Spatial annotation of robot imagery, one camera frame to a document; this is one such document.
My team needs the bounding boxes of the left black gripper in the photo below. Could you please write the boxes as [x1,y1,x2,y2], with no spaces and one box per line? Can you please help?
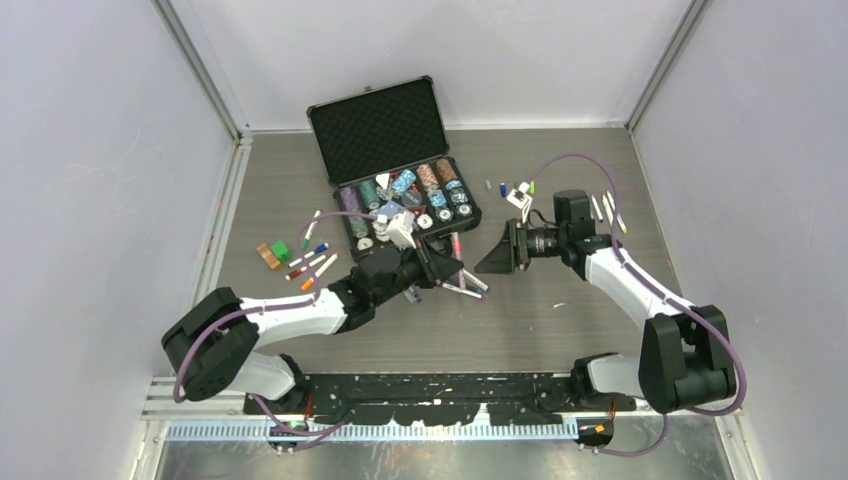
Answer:
[372,236,462,308]

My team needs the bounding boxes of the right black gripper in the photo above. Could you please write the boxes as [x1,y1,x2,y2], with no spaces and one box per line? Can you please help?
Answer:
[476,218,568,275]

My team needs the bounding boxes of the pink marker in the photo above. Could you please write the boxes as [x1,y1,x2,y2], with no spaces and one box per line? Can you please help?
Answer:
[451,232,466,289]

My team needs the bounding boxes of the green cap white marker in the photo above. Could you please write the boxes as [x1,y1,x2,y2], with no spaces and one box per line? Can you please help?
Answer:
[605,190,619,220]

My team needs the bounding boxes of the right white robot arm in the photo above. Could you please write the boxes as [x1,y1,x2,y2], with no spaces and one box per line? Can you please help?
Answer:
[475,183,742,413]

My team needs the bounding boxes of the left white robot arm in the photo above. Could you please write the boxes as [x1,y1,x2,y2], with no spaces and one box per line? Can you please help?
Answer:
[161,244,464,414]

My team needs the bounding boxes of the magenta cap white marker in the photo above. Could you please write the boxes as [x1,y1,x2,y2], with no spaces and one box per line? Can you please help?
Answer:
[440,283,486,300]

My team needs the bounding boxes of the purple cap white marker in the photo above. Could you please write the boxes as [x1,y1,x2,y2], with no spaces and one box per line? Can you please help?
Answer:
[463,270,490,292]

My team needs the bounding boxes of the dark purple marker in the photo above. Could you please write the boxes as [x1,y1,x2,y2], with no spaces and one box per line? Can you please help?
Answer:
[404,287,423,304]

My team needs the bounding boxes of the black poker chip case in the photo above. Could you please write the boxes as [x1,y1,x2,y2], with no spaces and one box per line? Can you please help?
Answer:
[306,76,482,260]

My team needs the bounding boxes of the green tip white marker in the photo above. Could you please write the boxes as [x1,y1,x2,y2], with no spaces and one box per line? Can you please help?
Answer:
[300,209,322,250]

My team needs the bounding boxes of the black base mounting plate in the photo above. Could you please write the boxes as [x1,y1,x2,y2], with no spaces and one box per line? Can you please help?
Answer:
[243,373,637,426]

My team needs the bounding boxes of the green toy block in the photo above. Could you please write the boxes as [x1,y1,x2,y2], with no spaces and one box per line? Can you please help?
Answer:
[269,241,292,262]

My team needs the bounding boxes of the brown wooden block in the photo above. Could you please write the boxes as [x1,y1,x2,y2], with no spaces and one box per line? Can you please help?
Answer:
[256,243,282,270]

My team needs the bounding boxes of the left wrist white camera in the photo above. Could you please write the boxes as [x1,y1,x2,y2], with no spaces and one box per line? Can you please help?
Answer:
[373,210,416,249]

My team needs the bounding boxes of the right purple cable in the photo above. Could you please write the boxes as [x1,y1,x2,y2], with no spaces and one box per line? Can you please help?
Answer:
[529,152,749,458]

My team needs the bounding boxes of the purple cable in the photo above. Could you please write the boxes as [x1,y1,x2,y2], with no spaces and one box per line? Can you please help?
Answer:
[172,210,379,455]
[529,152,749,458]

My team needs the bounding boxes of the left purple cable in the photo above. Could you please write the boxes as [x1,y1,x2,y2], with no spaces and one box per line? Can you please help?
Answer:
[172,210,379,455]

